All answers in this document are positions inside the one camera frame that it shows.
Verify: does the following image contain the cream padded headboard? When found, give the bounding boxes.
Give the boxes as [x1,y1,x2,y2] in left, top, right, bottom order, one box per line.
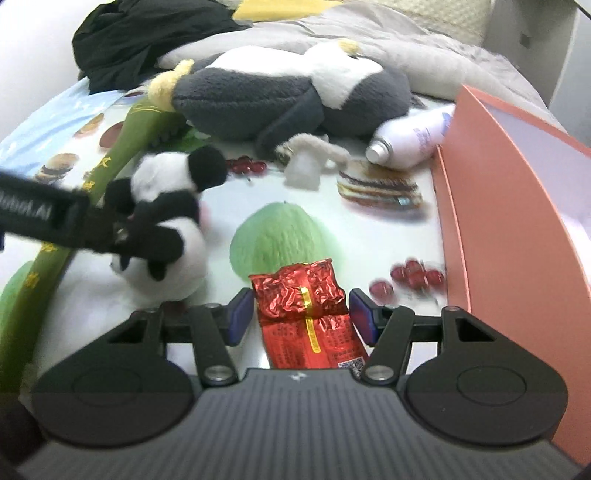
[379,0,493,48]

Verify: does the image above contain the printed bed sheet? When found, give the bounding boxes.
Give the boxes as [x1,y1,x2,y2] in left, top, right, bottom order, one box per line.
[0,76,447,394]

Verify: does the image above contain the black garment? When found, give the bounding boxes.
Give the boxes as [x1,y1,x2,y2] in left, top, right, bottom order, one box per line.
[71,0,253,96]

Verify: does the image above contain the small panda plush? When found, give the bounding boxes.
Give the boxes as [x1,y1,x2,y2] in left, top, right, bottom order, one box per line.
[103,146,228,302]

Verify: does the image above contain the pink cardboard box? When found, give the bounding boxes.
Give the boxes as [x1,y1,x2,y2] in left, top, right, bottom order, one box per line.
[435,83,591,468]

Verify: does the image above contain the white fuzzy keychain charm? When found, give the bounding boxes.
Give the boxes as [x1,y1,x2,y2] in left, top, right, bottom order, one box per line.
[276,133,351,191]

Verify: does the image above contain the yellow pillow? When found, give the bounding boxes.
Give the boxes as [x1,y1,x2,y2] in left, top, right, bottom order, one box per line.
[231,0,343,22]

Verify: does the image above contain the red foil packet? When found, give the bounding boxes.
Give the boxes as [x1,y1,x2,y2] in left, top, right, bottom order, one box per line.
[248,258,371,371]

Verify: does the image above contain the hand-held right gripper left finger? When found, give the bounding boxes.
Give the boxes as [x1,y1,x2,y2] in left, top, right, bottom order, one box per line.
[107,287,256,387]

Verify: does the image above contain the white spray bottle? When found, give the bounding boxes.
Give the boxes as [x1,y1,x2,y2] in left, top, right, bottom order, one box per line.
[366,103,458,168]

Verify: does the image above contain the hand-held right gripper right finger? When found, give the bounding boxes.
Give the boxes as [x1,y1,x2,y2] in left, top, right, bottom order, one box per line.
[348,288,498,387]

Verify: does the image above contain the grey duvet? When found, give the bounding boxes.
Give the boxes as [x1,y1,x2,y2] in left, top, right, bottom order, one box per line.
[157,0,570,136]

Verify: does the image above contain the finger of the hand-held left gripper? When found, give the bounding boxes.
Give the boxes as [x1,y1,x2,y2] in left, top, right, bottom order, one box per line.
[75,201,154,256]

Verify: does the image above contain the grey white penguin plush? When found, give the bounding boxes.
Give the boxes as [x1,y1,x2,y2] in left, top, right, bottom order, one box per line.
[148,39,413,158]

